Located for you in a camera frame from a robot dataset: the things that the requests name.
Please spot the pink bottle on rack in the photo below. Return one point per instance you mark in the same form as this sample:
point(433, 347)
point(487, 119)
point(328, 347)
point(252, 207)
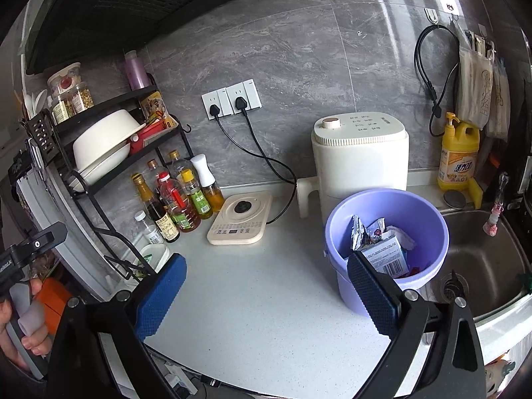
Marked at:
point(135, 71)

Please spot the small white cap bottle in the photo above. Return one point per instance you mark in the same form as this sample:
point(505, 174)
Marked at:
point(148, 228)

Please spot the person's left hand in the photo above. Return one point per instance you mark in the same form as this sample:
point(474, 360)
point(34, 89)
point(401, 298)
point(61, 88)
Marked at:
point(39, 343)

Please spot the cream air fryer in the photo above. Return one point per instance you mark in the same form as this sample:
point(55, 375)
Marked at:
point(354, 152)

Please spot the yellow snack packet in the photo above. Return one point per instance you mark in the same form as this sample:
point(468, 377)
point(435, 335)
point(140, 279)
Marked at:
point(155, 110)

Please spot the hanging cloth bags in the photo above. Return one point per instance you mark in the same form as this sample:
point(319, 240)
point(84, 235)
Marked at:
point(483, 97)

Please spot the gold cap clear bottle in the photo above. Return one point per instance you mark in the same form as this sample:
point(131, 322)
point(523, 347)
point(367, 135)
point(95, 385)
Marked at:
point(178, 165)

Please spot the white tissue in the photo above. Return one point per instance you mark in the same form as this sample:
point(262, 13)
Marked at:
point(405, 241)

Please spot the black metal kitchen rack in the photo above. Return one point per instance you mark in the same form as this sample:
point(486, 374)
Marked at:
point(55, 142)

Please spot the white top oil sprayer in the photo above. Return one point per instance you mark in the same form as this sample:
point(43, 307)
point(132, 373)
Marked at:
point(208, 183)

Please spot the silver foil wrapper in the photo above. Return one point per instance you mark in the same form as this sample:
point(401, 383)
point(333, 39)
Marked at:
point(362, 235)

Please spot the grey barcode packet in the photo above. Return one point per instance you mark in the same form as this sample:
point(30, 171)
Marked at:
point(387, 257)

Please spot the purple plastic trash bucket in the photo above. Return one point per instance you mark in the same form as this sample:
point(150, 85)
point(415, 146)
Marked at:
point(407, 211)

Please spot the red container on rack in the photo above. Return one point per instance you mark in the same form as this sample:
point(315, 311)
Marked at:
point(140, 139)

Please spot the white plastic tray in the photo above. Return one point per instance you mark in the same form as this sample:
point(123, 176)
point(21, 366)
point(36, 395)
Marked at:
point(156, 255)

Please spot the yellow cap green label bottle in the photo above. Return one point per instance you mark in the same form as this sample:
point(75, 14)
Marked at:
point(194, 190)

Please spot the yellow dish soap bottle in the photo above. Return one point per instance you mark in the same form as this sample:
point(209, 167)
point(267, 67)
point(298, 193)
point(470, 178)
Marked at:
point(460, 146)

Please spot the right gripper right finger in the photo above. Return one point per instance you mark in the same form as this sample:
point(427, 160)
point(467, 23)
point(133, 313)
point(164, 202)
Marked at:
point(454, 365)

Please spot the cream induction cooker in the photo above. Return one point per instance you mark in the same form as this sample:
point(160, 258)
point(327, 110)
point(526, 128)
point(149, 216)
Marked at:
point(242, 219)

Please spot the large white bowl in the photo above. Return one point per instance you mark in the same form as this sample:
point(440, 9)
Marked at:
point(103, 136)

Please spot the dark soy sauce bottle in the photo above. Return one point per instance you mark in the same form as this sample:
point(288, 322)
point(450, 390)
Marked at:
point(168, 229)

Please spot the red cap oil bottle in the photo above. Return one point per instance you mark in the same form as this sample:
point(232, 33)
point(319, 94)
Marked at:
point(180, 209)

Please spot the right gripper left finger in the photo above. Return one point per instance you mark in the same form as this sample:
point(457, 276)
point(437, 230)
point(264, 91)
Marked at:
point(78, 365)

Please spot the stainless steel sink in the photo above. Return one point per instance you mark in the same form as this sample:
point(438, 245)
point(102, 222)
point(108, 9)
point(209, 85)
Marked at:
point(488, 272)

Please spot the white wall socket panel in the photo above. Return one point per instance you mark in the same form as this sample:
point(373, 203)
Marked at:
point(225, 97)

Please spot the spice jars on rack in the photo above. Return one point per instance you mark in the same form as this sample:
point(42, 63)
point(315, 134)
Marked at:
point(70, 94)

